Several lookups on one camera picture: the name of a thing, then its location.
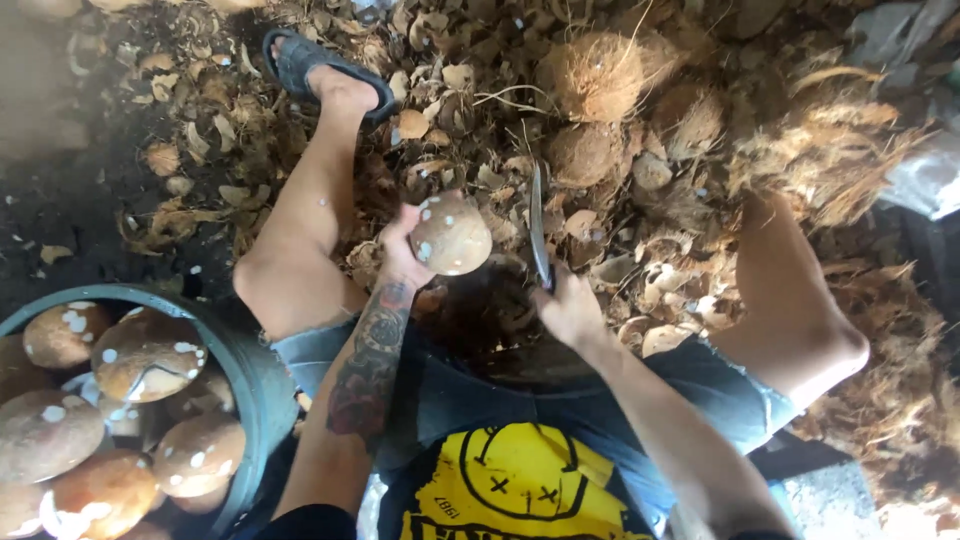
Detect person's left hand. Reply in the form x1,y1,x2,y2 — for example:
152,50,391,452
374,203,438,291

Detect blue denim shorts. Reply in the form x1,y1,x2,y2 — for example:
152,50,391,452
269,313,801,520

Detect person's right hand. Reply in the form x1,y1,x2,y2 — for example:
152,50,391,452
531,261,609,351

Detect dark rubber sandal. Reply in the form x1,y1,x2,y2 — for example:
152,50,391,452
261,27,398,126

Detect person's leg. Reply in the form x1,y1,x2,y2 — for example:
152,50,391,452
231,37,400,343
708,190,872,411

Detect person's left leg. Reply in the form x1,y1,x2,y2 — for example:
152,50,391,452
231,37,400,343

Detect grey stone seat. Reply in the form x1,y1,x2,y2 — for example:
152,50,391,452
750,431,890,540

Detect steel knife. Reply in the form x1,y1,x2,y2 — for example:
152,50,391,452
528,160,557,295

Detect clear plastic bag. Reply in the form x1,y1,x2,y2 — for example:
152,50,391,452
877,127,960,223

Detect black yellow print t-shirt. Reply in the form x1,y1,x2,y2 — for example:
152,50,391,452
228,422,796,540

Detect grey plastic sheet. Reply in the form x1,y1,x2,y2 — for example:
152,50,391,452
846,0,960,76

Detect large hairy husked coconut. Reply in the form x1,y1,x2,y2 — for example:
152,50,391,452
537,30,661,125

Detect heap of coconut husk fibre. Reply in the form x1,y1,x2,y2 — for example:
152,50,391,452
726,66,960,526

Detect small hairy husked coconut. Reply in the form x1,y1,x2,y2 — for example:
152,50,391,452
546,123,625,189

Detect pile of peeled coconuts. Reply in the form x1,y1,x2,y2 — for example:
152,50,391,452
0,300,249,540

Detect person's right leg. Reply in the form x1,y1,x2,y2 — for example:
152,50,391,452
708,190,872,411

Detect dark green round tub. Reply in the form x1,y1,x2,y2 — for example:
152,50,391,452
0,282,302,540

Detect fibrous husked coconut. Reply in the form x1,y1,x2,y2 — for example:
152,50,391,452
652,84,727,160

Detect peeled brown coconut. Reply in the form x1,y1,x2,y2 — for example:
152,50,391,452
408,190,494,277

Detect heap of coconut shell pieces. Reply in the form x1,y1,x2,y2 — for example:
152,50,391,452
37,0,960,361

